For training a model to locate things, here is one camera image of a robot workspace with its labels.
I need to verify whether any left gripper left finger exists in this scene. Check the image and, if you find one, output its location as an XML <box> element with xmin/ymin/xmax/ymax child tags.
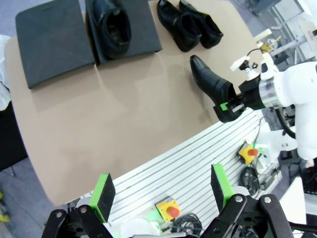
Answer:
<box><xmin>41</xmin><ymin>172</ymin><xmax>116</xmax><ymax>238</ymax></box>

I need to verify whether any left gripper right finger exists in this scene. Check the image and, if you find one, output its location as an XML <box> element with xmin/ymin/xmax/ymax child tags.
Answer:
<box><xmin>202</xmin><ymin>163</ymin><xmax>294</xmax><ymax>238</ymax></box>

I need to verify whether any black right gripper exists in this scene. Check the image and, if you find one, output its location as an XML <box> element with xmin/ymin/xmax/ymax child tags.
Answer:
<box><xmin>219</xmin><ymin>73</ymin><xmax>263</xmax><ymax>113</ymax></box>

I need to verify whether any black leather dress shoe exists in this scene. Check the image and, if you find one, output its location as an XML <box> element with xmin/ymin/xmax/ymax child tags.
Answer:
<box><xmin>178</xmin><ymin>0</ymin><xmax>224</xmax><ymax>50</ymax></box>
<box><xmin>92</xmin><ymin>0</ymin><xmax>132</xmax><ymax>60</ymax></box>
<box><xmin>157</xmin><ymin>0</ymin><xmax>202</xmax><ymax>53</ymax></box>
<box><xmin>189</xmin><ymin>55</ymin><xmax>246</xmax><ymax>124</ymax></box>

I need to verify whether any black shoe stand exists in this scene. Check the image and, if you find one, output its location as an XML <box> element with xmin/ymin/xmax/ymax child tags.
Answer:
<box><xmin>84</xmin><ymin>0</ymin><xmax>163</xmax><ymax>66</ymax></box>
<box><xmin>14</xmin><ymin>0</ymin><xmax>96</xmax><ymax>89</ymax></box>

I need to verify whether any white device with green light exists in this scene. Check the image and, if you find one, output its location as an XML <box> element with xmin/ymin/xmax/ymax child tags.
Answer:
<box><xmin>119</xmin><ymin>217</ymin><xmax>163</xmax><ymax>236</ymax></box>

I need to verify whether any yellow emergency stop button box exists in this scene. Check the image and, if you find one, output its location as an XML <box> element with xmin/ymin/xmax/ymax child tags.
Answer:
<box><xmin>155</xmin><ymin>196</ymin><xmax>182</xmax><ymax>223</ymax></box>
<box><xmin>237</xmin><ymin>143</ymin><xmax>260</xmax><ymax>165</ymax></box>

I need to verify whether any black cabinet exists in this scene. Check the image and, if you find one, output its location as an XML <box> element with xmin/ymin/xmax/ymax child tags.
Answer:
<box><xmin>0</xmin><ymin>100</ymin><xmax>28</xmax><ymax>172</ymax></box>

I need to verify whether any translucent white plastic cover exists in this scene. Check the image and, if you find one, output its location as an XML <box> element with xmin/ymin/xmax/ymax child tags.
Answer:
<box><xmin>0</xmin><ymin>34</ymin><xmax>12</xmax><ymax>112</ymax></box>

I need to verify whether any coiled black cable bundle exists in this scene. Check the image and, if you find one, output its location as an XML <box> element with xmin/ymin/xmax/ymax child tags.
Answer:
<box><xmin>239</xmin><ymin>165</ymin><xmax>261</xmax><ymax>197</ymax></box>
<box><xmin>169</xmin><ymin>212</ymin><xmax>206</xmax><ymax>235</ymax></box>

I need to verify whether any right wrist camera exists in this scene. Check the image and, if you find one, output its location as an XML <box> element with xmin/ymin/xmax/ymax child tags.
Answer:
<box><xmin>229</xmin><ymin>48</ymin><xmax>260</xmax><ymax>80</ymax></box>

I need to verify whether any thick black cable hose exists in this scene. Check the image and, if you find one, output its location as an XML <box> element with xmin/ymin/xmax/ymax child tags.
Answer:
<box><xmin>274</xmin><ymin>105</ymin><xmax>298</xmax><ymax>139</ymax></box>

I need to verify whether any white slotted base plate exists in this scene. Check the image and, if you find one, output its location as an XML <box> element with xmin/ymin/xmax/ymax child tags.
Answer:
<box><xmin>65</xmin><ymin>109</ymin><xmax>264</xmax><ymax>238</ymax></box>

